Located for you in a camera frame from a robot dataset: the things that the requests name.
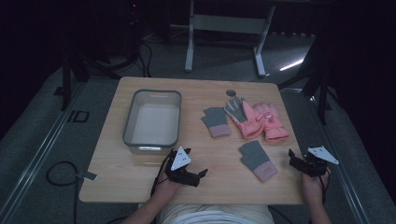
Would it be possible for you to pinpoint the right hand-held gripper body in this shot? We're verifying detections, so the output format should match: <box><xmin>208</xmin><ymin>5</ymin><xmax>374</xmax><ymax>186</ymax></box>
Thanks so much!
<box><xmin>299</xmin><ymin>146</ymin><xmax>340</xmax><ymax>178</ymax></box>

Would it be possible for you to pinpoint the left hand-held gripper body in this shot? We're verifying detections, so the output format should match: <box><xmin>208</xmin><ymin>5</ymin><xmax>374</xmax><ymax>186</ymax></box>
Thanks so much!
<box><xmin>163</xmin><ymin>146</ymin><xmax>201</xmax><ymax>188</ymax></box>

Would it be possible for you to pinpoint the grey plastic basin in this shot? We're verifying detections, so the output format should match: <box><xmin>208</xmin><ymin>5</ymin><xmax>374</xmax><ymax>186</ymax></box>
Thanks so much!
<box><xmin>122</xmin><ymin>89</ymin><xmax>182</xmax><ymax>156</ymax></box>

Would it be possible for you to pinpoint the pink ski glove grey palm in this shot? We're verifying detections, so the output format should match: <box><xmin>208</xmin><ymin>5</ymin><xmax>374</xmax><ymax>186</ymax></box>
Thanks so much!
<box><xmin>223</xmin><ymin>96</ymin><xmax>264</xmax><ymax>140</ymax></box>

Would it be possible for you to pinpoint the person's right hand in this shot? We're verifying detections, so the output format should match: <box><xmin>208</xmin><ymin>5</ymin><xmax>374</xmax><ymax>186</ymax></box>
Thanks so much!
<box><xmin>300</xmin><ymin>169</ymin><xmax>332</xmax><ymax>207</ymax></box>

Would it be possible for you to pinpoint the person's left hand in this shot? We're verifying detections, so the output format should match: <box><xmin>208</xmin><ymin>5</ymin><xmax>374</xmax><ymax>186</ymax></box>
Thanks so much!
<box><xmin>151</xmin><ymin>161</ymin><xmax>184</xmax><ymax>201</ymax></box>

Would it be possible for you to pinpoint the person's white shirt torso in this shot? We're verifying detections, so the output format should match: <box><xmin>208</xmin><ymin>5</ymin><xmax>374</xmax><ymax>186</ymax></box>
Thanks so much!
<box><xmin>158</xmin><ymin>203</ymin><xmax>276</xmax><ymax>224</ymax></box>

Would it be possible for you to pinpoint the black metal stand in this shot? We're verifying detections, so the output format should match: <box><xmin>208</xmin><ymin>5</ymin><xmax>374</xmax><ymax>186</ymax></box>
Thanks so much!
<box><xmin>54</xmin><ymin>46</ymin><xmax>123</xmax><ymax>112</ymax></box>
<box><xmin>277</xmin><ymin>34</ymin><xmax>333</xmax><ymax>126</ymax></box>

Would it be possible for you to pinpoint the grey tape piece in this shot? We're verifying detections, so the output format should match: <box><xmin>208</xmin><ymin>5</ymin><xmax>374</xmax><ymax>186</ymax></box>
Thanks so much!
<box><xmin>78</xmin><ymin>171</ymin><xmax>98</xmax><ymax>182</ymax></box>

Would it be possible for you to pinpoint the dark equipment tower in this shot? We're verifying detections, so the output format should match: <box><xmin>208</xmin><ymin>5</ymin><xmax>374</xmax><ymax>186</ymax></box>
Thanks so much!
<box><xmin>124</xmin><ymin>0</ymin><xmax>145</xmax><ymax>62</ymax></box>

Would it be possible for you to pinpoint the right hand-held gripper black cable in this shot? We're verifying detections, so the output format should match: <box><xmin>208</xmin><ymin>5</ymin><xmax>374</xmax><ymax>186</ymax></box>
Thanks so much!
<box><xmin>318</xmin><ymin>169</ymin><xmax>332</xmax><ymax>205</ymax></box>

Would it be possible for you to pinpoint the hand-held gripper black cable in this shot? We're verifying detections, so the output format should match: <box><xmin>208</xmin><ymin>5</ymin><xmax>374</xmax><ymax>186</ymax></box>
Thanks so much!
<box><xmin>318</xmin><ymin>169</ymin><xmax>332</xmax><ymax>205</ymax></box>
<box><xmin>149</xmin><ymin>151</ymin><xmax>176</xmax><ymax>198</ymax></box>

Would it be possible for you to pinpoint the metal floor rail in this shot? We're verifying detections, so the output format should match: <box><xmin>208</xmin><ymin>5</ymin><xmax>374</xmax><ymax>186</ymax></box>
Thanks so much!
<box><xmin>0</xmin><ymin>83</ymin><xmax>86</xmax><ymax>220</ymax></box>
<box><xmin>279</xmin><ymin>88</ymin><xmax>370</xmax><ymax>224</ymax></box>

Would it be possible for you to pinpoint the left hand-held gripper black cable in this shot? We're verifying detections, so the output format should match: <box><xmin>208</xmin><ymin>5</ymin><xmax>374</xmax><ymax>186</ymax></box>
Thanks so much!
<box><xmin>149</xmin><ymin>151</ymin><xmax>176</xmax><ymax>198</ymax></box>

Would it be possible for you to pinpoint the black background floor cable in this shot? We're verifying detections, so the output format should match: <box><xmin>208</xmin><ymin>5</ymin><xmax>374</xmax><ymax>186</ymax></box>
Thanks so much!
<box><xmin>139</xmin><ymin>39</ymin><xmax>154</xmax><ymax>78</ymax></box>

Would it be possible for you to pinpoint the black looped floor cable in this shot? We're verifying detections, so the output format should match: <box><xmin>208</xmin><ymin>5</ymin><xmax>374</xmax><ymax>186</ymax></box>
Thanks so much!
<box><xmin>45</xmin><ymin>161</ymin><xmax>79</xmax><ymax>224</ymax></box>

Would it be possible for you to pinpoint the white metal desk frame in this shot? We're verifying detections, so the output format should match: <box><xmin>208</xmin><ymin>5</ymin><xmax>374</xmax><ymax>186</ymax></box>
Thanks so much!
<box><xmin>184</xmin><ymin>0</ymin><xmax>276</xmax><ymax>78</ymax></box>

